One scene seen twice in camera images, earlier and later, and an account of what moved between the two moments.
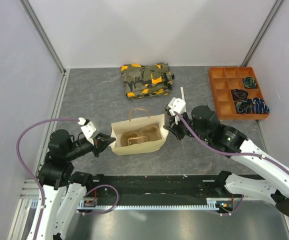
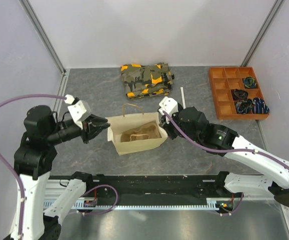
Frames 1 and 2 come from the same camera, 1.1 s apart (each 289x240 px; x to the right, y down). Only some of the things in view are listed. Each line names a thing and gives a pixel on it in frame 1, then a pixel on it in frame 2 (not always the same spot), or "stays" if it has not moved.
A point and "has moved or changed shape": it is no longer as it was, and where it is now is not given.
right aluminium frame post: [276, 7] stays
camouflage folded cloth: [147, 81] stays
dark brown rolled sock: [240, 94] stays
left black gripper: [101, 142] to [89, 130]
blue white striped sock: [259, 107] stays
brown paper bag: [146, 135] has moved or changed shape
